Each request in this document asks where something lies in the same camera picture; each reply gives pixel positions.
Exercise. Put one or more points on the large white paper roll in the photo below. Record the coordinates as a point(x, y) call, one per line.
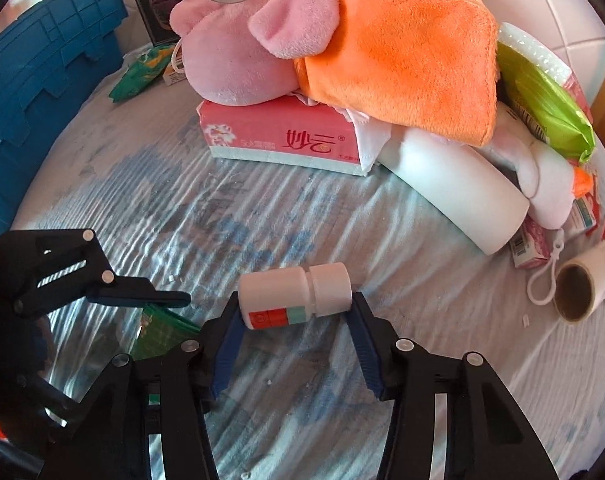
point(460, 183)

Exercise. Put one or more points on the green orange medicine box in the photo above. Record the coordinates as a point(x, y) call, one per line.
point(160, 331)

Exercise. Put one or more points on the white plush toy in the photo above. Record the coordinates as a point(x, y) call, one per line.
point(546, 178)

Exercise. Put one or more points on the green wet wipes pack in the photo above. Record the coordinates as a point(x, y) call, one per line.
point(141, 73)

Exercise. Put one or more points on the pink white small carton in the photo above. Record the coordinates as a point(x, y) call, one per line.
point(529, 246)

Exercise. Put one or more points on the white blue medicine box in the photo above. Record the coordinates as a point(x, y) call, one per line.
point(174, 73)

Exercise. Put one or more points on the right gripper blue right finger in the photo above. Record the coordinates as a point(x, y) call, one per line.
point(400, 371)

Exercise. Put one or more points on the blue plastic storage crate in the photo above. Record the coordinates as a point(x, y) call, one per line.
point(51, 59)

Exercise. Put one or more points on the pink pig plush orange hood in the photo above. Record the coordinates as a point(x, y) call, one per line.
point(427, 64)

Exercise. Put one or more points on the small white paper roll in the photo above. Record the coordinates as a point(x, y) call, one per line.
point(581, 285)

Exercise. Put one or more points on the white medicine bottle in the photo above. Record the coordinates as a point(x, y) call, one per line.
point(288, 296)

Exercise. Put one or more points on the green snack packet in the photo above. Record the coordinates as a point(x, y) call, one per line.
point(547, 109)

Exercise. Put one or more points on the pink tissue pack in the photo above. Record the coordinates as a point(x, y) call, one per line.
point(292, 131)

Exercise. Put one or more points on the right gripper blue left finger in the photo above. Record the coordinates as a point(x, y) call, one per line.
point(192, 375)

